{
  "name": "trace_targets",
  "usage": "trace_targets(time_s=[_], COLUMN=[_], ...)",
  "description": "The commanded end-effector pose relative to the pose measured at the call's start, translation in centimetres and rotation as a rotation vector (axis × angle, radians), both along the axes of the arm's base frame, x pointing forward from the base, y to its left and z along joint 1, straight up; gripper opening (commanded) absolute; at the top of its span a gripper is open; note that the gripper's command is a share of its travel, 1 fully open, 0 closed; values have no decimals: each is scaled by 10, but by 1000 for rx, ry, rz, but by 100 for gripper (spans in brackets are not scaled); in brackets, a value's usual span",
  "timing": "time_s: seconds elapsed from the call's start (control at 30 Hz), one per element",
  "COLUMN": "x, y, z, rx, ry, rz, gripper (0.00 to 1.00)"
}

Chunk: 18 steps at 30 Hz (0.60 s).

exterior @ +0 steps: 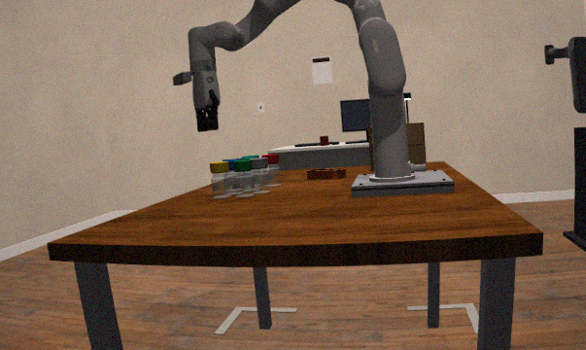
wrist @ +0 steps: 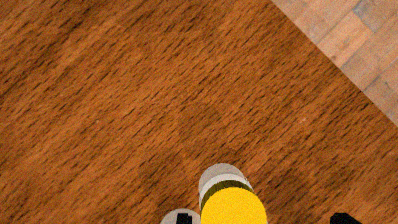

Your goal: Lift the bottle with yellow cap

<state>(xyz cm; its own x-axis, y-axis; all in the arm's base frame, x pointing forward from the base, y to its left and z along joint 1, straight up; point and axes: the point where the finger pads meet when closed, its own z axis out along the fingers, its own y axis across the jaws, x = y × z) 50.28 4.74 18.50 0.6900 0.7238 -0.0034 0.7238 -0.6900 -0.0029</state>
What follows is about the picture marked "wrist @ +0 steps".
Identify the white bottle with yellow cap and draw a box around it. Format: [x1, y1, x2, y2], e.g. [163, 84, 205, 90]
[198, 163, 267, 224]

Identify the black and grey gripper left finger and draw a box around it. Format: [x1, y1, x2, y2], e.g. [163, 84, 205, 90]
[176, 213, 192, 224]

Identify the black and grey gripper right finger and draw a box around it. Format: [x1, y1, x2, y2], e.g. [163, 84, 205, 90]
[330, 213, 362, 224]

